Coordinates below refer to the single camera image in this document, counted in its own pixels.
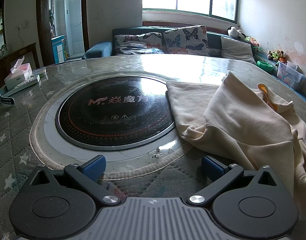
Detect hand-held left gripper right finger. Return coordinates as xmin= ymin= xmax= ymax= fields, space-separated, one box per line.
xmin=187 ymin=156 xmax=284 ymax=207

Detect dark wooden door frame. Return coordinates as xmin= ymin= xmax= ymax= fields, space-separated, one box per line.
xmin=36 ymin=0 xmax=90 ymax=67

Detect white remote control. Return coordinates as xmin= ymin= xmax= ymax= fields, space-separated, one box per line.
xmin=2 ymin=76 xmax=41 ymax=97

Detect dark blue sofa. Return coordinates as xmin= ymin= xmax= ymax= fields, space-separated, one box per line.
xmin=82 ymin=26 xmax=306 ymax=93

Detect panda plush toy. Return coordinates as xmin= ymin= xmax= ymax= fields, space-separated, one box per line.
xmin=227 ymin=26 xmax=246 ymax=40

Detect light blue cabinet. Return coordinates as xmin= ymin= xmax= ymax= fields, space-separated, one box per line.
xmin=51 ymin=35 xmax=67 ymax=64

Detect green pink plush toy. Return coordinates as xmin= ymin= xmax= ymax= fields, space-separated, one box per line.
xmin=245 ymin=36 xmax=259 ymax=48

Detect clear flat plastic case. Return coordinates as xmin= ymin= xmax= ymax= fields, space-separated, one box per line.
xmin=31 ymin=67 xmax=47 ymax=79

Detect small brown green plush toys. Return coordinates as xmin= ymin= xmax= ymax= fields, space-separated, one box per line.
xmin=268 ymin=50 xmax=287 ymax=64

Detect grey star quilted tablecloth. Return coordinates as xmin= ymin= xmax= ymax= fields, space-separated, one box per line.
xmin=0 ymin=54 xmax=306 ymax=230

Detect round black induction cooktop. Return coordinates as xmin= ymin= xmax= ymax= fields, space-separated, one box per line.
xmin=55 ymin=75 xmax=178 ymax=152

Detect black wrist watch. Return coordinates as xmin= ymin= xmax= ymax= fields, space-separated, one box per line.
xmin=0 ymin=90 xmax=16 ymax=107

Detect clear plastic storage box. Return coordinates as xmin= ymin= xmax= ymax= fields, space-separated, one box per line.
xmin=276 ymin=60 xmax=306 ymax=92

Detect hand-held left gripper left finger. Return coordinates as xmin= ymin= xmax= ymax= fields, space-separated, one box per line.
xmin=26 ymin=154 xmax=120 ymax=207

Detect butterfly print pillow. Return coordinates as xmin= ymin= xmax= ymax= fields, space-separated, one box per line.
xmin=114 ymin=32 xmax=165 ymax=55
xmin=163 ymin=25 xmax=210 ymax=57

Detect green plastic bowl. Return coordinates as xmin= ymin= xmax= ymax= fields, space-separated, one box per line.
xmin=257 ymin=60 xmax=273 ymax=72

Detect cream knit sweater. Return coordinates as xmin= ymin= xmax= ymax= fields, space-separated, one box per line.
xmin=166 ymin=70 xmax=306 ymax=200

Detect plain grey pillow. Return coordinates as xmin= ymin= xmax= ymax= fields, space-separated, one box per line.
xmin=220 ymin=36 xmax=257 ymax=65

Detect pink white tissue box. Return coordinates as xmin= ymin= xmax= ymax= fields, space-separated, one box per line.
xmin=4 ymin=56 xmax=34 ymax=90

